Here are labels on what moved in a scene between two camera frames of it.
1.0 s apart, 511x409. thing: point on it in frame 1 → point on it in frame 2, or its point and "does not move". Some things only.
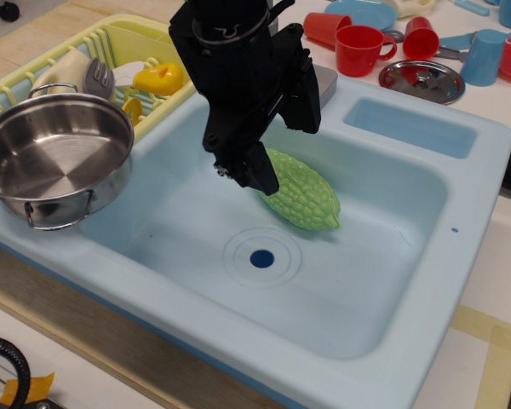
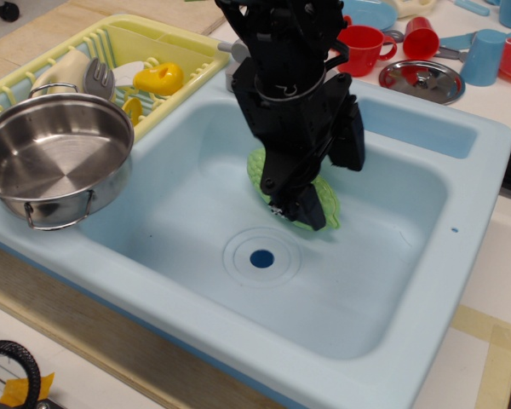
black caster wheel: (8, 11) does not move
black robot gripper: (248, 66) → (295, 135)
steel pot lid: (428, 79) does not move
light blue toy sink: (353, 317) does not move
